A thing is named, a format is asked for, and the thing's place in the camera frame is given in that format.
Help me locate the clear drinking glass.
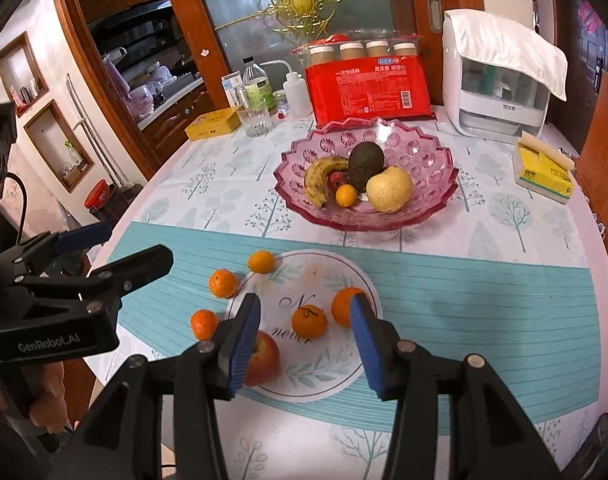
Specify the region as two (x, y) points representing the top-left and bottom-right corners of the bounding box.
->
(236, 98), (272, 138)

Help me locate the wooden kitchen base cabinet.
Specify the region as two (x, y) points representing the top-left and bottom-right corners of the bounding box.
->
(136, 85), (225, 161)

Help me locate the black range hood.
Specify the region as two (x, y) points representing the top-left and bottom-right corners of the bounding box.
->
(86, 0), (179, 61)

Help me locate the orange tangerine with stem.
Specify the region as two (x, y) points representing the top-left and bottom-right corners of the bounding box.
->
(291, 305), (329, 339)

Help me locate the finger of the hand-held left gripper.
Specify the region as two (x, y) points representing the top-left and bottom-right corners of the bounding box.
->
(12, 245), (175, 312)
(0, 222), (113, 272)

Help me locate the pale purple plastic bag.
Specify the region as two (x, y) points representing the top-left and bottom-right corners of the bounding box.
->
(101, 57), (177, 116)

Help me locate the white squeeze bottle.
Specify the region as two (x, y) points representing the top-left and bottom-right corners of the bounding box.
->
(258, 60), (312, 118)

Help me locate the round white leaf-print mat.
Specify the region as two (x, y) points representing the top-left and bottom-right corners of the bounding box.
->
(224, 250), (385, 403)

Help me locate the wooden wall niche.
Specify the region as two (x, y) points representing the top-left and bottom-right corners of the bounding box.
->
(24, 99), (95, 193)
(0, 32), (50, 118)

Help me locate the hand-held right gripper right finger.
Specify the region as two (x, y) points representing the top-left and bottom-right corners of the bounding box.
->
(350, 294), (560, 480)

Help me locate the red pack of paper cups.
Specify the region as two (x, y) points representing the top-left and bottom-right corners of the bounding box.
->
(291, 35), (437, 128)

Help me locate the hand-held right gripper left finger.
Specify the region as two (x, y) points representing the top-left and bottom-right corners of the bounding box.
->
(76, 292), (262, 480)

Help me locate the red wall decoration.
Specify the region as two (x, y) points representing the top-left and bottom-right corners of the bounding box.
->
(576, 0), (608, 36)

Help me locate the dark avocado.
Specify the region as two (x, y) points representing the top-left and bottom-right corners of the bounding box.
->
(347, 141), (385, 194)

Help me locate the white countertop appliance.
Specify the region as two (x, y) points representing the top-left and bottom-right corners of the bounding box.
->
(442, 9), (552, 138)

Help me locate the white cloth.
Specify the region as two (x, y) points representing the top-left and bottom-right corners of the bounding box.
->
(444, 9), (569, 102)

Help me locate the grey door handle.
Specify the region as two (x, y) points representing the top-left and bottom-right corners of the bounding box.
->
(425, 0), (443, 35)

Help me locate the glass door with gold ornament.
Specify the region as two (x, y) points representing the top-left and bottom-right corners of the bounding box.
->
(186, 0), (415, 126)

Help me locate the yellow pear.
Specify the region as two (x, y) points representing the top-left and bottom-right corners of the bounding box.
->
(366, 165), (415, 214)

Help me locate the white and blue carton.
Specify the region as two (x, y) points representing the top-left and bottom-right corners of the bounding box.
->
(221, 73), (245, 108)

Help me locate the tree-print tablecloth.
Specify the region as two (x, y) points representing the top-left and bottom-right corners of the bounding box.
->
(91, 105), (608, 480)

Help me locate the glass bottle with green label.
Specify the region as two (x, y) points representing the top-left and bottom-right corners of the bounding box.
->
(241, 57), (276, 111)

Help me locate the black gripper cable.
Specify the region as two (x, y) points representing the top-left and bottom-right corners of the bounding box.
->
(4, 172), (28, 243)

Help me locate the red lidded bucket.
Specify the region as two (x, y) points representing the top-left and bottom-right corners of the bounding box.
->
(84, 179), (115, 213)

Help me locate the person's left hand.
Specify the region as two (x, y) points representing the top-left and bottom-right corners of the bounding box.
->
(28, 360), (67, 434)

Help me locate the yellow tissue pack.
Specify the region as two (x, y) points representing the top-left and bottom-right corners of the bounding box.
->
(513, 131), (576, 204)

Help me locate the pink glass fruit bowl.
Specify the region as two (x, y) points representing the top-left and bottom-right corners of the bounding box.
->
(274, 116), (460, 232)

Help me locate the spotted yellow banana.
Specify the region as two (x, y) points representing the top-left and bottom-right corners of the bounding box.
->
(304, 156), (351, 209)

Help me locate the wooden side cabinet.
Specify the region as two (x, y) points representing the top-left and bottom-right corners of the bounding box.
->
(571, 72), (608, 281)

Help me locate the yellow box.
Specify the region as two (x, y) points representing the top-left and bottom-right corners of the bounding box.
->
(185, 107), (241, 142)

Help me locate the red apple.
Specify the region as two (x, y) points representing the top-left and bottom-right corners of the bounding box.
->
(244, 331), (281, 387)

